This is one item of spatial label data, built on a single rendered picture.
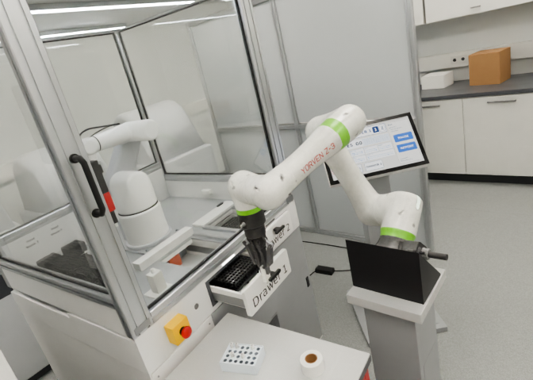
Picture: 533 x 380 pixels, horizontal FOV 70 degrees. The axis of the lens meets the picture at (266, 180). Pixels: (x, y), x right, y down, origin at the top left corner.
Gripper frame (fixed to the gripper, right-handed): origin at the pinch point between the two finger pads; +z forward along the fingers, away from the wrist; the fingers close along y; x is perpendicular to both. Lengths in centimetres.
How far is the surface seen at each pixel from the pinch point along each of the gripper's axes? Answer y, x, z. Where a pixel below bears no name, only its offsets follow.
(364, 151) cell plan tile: 6, 93, -14
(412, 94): 12, 169, -26
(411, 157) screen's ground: 27, 101, -7
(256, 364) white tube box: 10.1, -26.0, 14.1
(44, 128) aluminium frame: -21, -44, -69
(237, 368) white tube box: 4.4, -29.0, 15.1
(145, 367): -21.0, -43.8, 10.2
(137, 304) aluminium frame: -20.7, -38.6, -10.9
